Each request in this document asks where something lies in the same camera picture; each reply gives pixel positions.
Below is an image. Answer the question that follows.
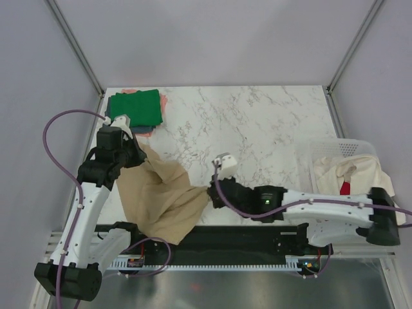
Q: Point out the tan t shirt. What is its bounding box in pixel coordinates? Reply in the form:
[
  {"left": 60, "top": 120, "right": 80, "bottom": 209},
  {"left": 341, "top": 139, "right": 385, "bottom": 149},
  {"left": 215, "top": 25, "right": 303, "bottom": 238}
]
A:
[{"left": 117, "top": 144, "right": 210, "bottom": 245}]

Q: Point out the red t shirt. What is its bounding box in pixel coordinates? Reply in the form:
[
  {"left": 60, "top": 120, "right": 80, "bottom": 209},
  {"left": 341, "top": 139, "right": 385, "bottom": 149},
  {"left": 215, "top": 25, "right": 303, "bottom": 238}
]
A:
[{"left": 340, "top": 181, "right": 351, "bottom": 196}]

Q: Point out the cream t shirt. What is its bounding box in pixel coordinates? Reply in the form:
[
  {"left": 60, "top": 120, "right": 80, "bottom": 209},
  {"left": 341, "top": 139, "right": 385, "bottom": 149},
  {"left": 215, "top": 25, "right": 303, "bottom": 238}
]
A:
[{"left": 314, "top": 153, "right": 408, "bottom": 226}]

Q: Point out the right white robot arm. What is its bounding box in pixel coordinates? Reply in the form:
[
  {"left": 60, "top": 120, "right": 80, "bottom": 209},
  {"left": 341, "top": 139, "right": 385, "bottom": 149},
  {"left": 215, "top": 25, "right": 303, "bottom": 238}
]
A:
[{"left": 207, "top": 178, "right": 400, "bottom": 254}]

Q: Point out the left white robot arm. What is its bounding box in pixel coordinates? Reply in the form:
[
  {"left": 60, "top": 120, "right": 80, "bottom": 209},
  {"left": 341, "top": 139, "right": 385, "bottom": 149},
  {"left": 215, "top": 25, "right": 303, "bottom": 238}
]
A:
[{"left": 34, "top": 125, "right": 147, "bottom": 301}]

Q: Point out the folded blue t shirt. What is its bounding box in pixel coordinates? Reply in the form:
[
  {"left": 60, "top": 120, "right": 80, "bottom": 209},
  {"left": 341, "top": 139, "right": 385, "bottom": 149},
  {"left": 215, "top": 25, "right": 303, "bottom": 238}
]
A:
[{"left": 105, "top": 98, "right": 156, "bottom": 136}]

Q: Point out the folded green t shirt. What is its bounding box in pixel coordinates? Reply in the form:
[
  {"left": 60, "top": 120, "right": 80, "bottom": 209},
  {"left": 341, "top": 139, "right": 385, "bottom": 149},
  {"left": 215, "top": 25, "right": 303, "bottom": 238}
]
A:
[{"left": 107, "top": 89, "right": 163, "bottom": 127}]

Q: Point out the folded pink t shirt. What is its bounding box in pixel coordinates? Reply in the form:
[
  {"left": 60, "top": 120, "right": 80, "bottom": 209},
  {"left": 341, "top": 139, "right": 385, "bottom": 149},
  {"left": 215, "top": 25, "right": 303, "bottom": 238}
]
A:
[{"left": 121, "top": 88, "right": 168, "bottom": 138}]

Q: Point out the white plastic basket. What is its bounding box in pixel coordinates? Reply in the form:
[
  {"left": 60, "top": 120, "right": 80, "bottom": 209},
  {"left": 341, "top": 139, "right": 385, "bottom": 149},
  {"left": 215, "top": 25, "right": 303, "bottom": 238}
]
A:
[{"left": 295, "top": 138, "right": 377, "bottom": 193}]

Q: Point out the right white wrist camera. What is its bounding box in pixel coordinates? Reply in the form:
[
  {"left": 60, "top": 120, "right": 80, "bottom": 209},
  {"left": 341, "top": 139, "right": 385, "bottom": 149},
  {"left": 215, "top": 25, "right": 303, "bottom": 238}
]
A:
[{"left": 212, "top": 153, "right": 238, "bottom": 180}]

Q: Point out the white cable duct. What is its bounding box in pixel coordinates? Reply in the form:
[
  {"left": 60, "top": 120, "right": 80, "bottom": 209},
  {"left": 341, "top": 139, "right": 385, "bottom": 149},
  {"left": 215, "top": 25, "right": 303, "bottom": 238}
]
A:
[{"left": 107, "top": 256, "right": 302, "bottom": 272}]

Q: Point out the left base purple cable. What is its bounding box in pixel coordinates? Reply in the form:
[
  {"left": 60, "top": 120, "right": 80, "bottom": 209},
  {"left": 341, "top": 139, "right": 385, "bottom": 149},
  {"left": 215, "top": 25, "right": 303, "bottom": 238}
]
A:
[{"left": 117, "top": 237, "right": 173, "bottom": 279}]

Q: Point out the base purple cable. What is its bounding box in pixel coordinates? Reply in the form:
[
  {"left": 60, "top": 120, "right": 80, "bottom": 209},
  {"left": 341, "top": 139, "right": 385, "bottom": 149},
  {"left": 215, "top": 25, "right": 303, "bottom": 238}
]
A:
[
  {"left": 294, "top": 244, "right": 334, "bottom": 280},
  {"left": 117, "top": 237, "right": 173, "bottom": 279}
]

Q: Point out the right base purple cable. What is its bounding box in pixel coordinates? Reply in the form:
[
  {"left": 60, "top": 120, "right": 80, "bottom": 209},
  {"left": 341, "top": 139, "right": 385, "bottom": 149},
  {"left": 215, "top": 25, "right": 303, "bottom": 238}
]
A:
[{"left": 294, "top": 244, "right": 334, "bottom": 280}]

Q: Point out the left aluminium frame post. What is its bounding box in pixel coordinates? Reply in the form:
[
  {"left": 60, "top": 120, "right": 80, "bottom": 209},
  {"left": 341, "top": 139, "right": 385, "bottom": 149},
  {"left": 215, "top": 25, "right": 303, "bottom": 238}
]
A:
[{"left": 44, "top": 0, "right": 104, "bottom": 98}]

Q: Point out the aluminium frame post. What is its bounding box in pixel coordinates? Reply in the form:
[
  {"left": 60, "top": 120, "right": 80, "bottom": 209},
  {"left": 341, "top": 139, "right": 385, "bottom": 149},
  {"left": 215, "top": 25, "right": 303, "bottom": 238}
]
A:
[
  {"left": 324, "top": 0, "right": 386, "bottom": 97},
  {"left": 44, "top": 0, "right": 104, "bottom": 98}
]

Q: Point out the right aluminium frame post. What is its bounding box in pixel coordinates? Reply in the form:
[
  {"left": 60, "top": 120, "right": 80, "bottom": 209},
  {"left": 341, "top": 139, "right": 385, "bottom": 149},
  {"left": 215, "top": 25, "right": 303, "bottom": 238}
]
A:
[{"left": 324, "top": 0, "right": 386, "bottom": 97}]

